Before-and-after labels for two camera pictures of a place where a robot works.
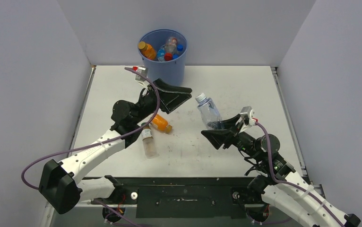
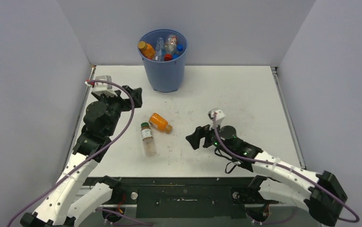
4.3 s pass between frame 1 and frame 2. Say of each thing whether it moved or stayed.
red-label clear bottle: stayed
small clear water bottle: moved
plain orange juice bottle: stayed
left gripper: moved
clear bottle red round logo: stayed
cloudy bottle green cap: stayed
